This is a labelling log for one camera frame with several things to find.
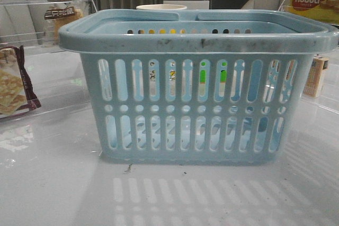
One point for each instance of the beige paper cup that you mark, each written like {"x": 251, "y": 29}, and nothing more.
{"x": 156, "y": 7}

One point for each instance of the packaged bread brown label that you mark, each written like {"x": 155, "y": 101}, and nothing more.
{"x": 55, "y": 18}

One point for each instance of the small beige biscuit box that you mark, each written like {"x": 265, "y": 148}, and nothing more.
{"x": 315, "y": 79}

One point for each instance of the light blue plastic basket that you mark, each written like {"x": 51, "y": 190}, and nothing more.
{"x": 142, "y": 72}

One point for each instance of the green bottle behind basket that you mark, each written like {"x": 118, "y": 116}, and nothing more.
{"x": 203, "y": 72}

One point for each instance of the clear acrylic shelf left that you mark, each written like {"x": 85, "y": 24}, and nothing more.
{"x": 30, "y": 23}

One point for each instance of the brown cracker snack bag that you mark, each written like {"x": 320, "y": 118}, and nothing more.
{"x": 17, "y": 95}

